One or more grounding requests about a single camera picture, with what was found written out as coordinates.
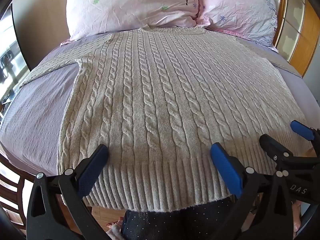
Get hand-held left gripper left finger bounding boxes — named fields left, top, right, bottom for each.
left=26, top=144, right=109, bottom=240

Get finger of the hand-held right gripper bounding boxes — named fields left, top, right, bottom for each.
left=290, top=120, right=320, bottom=143
left=259, top=134, right=296, bottom=166

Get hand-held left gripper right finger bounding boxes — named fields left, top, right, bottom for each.
left=210, top=142, right=293, bottom=240

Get beige cable-knit sweater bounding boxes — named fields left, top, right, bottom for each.
left=19, top=25, right=314, bottom=212

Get person's right hand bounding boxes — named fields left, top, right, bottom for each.
left=292, top=200, right=304, bottom=233

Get person's foot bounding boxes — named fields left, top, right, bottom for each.
left=106, top=219, right=124, bottom=240

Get person's dark speckled pants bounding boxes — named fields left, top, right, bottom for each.
left=121, top=197, right=237, bottom=240

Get wooden chair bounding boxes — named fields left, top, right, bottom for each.
left=0, top=152, right=34, bottom=230

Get lavender bed sheet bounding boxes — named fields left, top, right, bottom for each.
left=0, top=31, right=320, bottom=180

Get wooden headboard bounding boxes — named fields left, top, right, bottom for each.
left=274, top=0, right=320, bottom=78

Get pink floral pillow with tree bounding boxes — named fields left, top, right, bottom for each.
left=65, top=0, right=202, bottom=42

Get glass door with dark frame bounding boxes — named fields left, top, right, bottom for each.
left=0, top=4, right=32, bottom=113

